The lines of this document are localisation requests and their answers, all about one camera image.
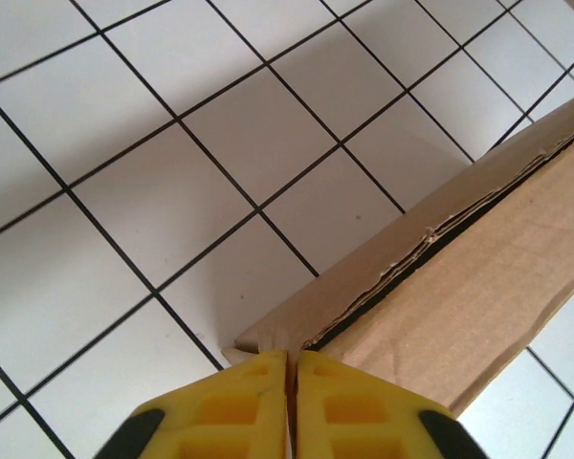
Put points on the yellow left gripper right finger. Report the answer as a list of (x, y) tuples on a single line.
[(363, 416)]

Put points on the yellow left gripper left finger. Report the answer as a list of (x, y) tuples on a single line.
[(220, 411)]

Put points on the brown cardboard box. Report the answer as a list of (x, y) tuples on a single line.
[(459, 268)]

